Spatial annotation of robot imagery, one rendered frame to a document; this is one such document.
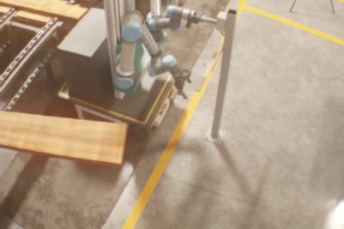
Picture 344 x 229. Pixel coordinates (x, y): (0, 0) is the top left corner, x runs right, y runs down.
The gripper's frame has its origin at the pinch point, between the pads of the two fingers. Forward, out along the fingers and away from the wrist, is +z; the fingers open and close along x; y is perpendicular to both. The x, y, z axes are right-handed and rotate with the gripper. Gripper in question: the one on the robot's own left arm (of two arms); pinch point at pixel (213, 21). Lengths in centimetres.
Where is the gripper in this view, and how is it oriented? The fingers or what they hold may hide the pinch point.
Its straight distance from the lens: 240.9
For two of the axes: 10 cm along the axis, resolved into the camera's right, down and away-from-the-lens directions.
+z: 9.2, 3.0, -2.4
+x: 3.6, -4.6, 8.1
